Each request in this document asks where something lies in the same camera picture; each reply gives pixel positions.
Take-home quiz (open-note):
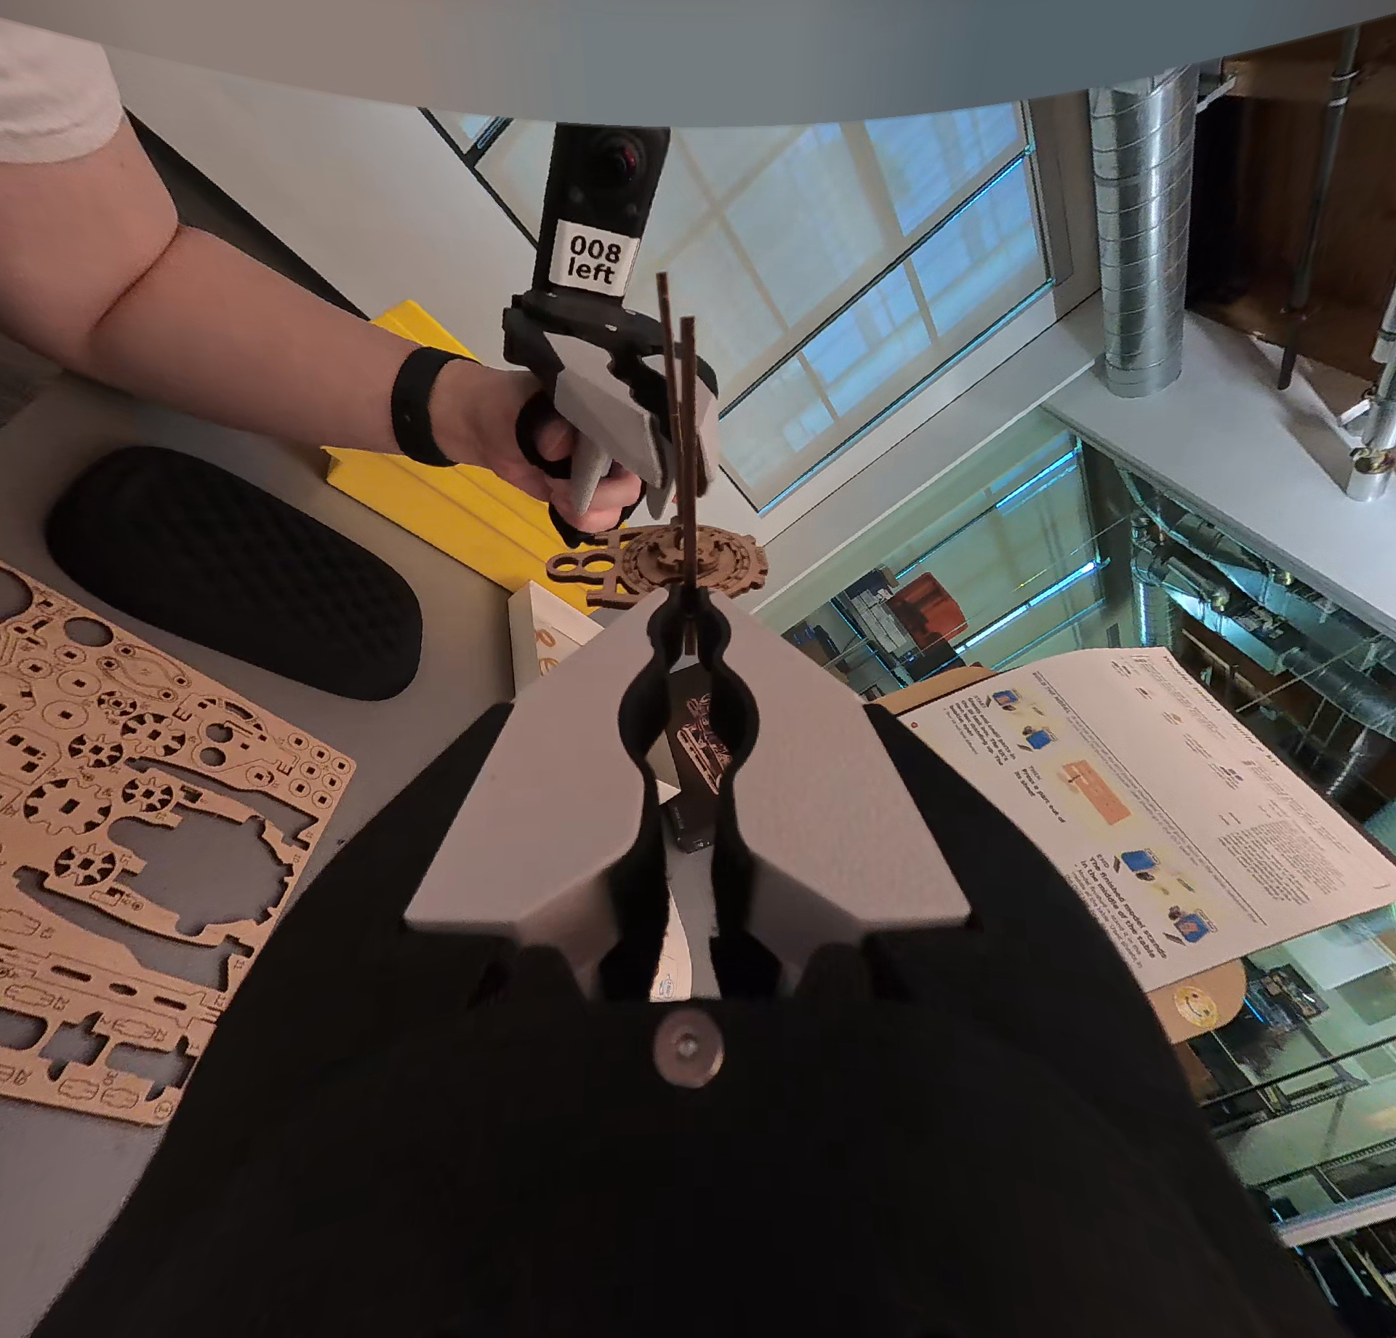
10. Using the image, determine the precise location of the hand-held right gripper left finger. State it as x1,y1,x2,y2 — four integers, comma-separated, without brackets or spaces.
403,585,690,1001

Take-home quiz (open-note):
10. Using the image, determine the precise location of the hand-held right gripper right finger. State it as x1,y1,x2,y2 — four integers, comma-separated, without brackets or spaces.
693,585,973,1001

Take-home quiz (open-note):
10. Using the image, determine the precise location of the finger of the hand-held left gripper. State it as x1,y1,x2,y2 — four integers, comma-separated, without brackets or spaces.
555,334,678,490
648,359,722,521

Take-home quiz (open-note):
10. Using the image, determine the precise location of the person's left forearm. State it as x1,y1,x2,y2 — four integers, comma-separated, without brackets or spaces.
0,104,422,464

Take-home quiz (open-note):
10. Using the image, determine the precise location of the black model kit box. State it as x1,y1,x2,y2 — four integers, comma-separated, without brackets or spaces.
655,661,745,851

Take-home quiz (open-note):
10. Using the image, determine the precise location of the punched-out wooden parts sheet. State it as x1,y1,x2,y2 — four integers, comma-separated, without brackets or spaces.
0,561,357,1129

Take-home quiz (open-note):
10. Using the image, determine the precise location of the person's left hand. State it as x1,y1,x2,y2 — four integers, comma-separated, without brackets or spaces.
437,365,648,540

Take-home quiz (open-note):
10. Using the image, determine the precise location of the wooden gear assembly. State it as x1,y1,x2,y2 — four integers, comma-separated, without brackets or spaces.
545,523,771,610

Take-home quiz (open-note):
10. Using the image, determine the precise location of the white cardboard box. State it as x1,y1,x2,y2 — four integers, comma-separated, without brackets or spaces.
507,580,614,697

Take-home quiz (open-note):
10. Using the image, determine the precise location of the black wristband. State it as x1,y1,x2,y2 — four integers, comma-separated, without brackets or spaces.
389,346,483,469

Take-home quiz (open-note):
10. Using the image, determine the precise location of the yellow plastic bin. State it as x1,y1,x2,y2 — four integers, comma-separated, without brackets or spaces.
321,300,614,600

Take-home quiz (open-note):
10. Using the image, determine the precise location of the printed instruction sheet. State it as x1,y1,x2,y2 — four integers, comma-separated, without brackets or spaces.
902,644,1396,998

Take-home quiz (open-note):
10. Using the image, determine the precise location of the black foam wrist rest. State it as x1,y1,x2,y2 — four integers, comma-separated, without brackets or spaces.
44,443,426,703

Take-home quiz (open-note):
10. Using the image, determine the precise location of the white shirt sleeve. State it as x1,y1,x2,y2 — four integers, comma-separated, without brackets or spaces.
0,19,124,167

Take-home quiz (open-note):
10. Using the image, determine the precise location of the dark metal pipe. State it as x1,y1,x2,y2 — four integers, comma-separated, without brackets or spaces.
1275,23,1368,393

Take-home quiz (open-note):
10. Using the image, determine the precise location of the silver metal pole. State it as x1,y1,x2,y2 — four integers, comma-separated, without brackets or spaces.
1343,277,1396,505

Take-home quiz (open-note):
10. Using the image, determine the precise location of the window with white frame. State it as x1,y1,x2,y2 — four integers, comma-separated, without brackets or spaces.
420,102,1058,517

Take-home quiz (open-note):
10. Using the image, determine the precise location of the silver ventilation duct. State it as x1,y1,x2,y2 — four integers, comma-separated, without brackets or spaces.
1088,64,1204,399

